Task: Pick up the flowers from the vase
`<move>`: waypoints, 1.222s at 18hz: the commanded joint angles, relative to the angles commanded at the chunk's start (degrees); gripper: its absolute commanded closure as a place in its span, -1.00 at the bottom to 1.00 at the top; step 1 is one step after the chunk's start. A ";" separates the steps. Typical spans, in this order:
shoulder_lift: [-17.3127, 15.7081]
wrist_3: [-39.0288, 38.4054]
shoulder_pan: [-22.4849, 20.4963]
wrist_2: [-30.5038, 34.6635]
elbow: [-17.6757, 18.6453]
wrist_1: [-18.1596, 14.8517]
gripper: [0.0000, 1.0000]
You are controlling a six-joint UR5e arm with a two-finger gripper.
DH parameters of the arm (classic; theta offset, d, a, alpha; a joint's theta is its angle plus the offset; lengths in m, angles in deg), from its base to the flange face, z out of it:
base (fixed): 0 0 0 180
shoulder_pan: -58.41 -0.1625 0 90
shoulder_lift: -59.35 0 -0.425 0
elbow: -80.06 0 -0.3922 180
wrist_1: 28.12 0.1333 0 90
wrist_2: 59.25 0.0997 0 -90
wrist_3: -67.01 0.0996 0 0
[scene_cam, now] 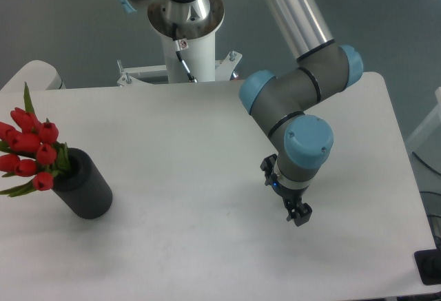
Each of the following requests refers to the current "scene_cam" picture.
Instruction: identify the black ribbed cylindrical vase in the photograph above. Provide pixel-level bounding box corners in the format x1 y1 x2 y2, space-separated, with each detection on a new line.
52 148 113 219

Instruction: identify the black cable on pedestal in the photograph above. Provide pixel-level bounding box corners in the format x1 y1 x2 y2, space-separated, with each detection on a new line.
171 21 199 84

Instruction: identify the white metal base frame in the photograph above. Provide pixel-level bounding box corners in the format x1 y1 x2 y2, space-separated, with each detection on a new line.
117 50 243 87

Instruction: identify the red tulip bouquet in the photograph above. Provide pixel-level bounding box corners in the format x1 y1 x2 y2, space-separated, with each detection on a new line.
1 84 74 198

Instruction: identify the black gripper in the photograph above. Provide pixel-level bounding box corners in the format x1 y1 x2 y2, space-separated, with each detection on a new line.
260 154 313 226

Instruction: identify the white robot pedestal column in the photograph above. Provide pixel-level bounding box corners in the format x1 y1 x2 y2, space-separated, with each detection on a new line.
147 0 225 83

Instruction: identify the black device at table edge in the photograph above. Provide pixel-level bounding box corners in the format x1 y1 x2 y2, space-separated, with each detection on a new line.
414 249 440 286

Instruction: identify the white rounded furniture corner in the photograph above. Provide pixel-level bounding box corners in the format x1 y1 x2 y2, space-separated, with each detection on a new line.
1 60 66 93

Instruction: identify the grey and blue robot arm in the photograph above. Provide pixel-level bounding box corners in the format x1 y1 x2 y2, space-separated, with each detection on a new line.
119 0 364 226

